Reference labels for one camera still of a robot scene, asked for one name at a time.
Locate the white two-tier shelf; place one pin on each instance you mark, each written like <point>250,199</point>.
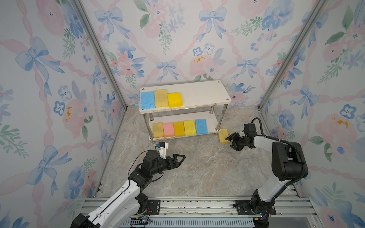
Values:
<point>201,100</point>

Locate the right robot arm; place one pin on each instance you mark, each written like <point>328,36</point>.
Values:
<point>288,166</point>

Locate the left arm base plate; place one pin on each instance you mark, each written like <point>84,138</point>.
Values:
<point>149,207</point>

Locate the left aluminium frame post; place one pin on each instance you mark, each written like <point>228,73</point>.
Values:
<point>85,22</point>

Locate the aluminium frame post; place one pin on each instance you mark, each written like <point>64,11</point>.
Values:
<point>85,22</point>
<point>296,46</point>

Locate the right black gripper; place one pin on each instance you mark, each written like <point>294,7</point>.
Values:
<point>233,137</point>

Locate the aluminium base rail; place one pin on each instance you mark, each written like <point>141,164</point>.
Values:
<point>217,212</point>

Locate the right aluminium frame post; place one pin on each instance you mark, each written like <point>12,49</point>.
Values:
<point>296,46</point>

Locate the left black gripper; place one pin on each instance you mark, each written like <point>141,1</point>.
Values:
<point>177,164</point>

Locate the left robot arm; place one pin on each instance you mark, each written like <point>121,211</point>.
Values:
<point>129,200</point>

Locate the bright yellow sponge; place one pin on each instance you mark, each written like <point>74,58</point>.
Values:
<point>174,100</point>

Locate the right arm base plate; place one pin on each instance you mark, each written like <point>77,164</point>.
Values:
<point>256,208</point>

